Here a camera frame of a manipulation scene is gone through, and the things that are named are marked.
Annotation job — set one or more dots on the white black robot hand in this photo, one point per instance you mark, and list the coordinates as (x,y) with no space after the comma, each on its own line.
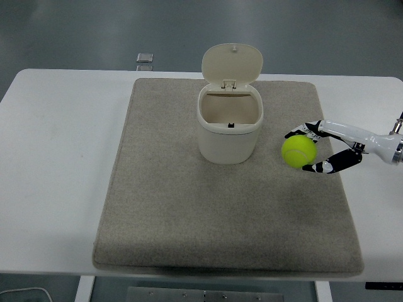
(355,131)

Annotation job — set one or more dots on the yellow-green tennis ball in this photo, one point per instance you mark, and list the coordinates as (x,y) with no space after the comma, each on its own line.
(297,151)

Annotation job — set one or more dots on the cream plastic bin with lid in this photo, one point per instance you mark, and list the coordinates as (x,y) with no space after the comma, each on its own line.
(225,144)

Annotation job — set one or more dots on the black label strip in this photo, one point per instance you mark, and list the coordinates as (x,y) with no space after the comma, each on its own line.
(384,285)

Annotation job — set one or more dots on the white table leg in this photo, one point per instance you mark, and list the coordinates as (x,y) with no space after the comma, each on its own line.
(322,292)
(84,289)

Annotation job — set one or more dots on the grey-brown fabric mat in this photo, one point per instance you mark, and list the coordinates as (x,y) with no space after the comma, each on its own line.
(189,214)

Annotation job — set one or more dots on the silver square floor plate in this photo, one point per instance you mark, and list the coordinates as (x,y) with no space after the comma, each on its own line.
(144,68)
(145,58)

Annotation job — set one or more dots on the grey metal plate with screws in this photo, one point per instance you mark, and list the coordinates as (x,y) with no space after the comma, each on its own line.
(189,295)

